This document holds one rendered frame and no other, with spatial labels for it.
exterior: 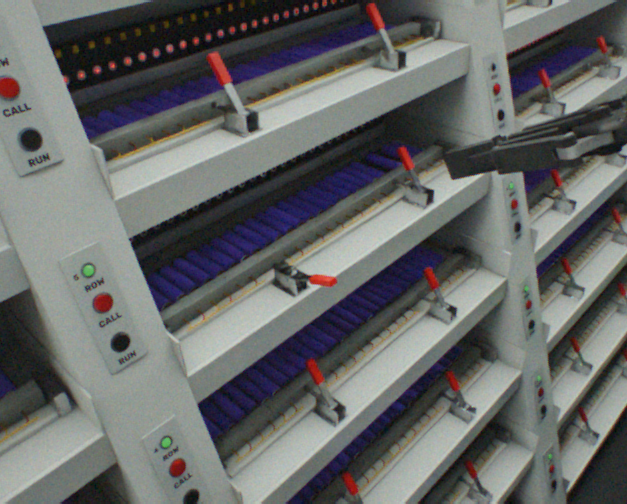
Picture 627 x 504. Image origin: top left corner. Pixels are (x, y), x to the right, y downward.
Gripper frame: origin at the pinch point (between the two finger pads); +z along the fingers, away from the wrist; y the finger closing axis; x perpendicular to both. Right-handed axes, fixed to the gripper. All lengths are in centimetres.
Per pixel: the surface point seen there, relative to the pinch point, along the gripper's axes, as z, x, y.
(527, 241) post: 24, -25, 38
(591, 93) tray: 22, -8, 73
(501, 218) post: 22.4, -17.7, 31.2
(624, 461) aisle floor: 36, -97, 64
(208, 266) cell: 29.9, -1.3, -17.8
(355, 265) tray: 20.8, -9.2, -3.3
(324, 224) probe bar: 26.0, -3.6, -1.3
